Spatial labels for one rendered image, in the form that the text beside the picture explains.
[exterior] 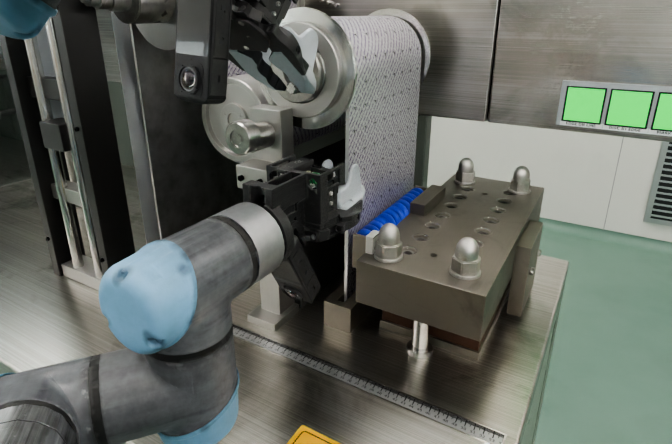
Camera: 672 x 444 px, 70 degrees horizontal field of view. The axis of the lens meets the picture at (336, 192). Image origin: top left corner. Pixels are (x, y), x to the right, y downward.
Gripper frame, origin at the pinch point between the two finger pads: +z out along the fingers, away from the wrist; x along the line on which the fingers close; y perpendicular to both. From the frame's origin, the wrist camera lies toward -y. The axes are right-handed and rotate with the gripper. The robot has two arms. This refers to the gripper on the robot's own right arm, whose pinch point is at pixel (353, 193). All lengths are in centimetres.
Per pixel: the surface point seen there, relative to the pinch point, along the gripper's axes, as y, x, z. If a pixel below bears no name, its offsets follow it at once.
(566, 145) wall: -53, -5, 263
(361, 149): 5.8, -0.3, 1.5
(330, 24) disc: 21.5, 2.1, -2.4
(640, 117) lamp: 8.5, -31.6, 29.4
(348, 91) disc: 14.0, -0.4, -2.4
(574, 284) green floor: -109, -25, 195
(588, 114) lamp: 8.2, -24.8, 29.4
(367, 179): 1.0, -0.2, 3.6
